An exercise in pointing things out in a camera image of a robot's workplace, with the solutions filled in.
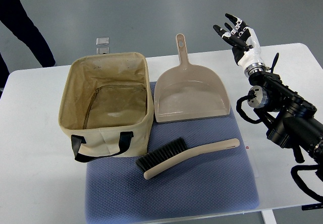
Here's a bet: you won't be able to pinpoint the person in dark trousers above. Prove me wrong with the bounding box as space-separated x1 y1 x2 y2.
0 0 56 90

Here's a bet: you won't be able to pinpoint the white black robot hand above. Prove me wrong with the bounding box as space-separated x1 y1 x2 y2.
213 13 266 77

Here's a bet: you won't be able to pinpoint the black table control box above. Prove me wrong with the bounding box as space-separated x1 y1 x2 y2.
301 203 323 211

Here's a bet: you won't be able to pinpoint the beige hand broom black bristles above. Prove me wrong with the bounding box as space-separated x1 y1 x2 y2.
136 138 240 180

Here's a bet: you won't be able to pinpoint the metal floor plate lower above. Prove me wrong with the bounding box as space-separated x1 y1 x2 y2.
96 46 110 54

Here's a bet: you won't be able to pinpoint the yellow fabric bag black handle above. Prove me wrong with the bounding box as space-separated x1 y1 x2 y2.
59 52 154 162

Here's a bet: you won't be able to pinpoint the beige plastic dustpan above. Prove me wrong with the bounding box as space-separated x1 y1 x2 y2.
153 34 231 123

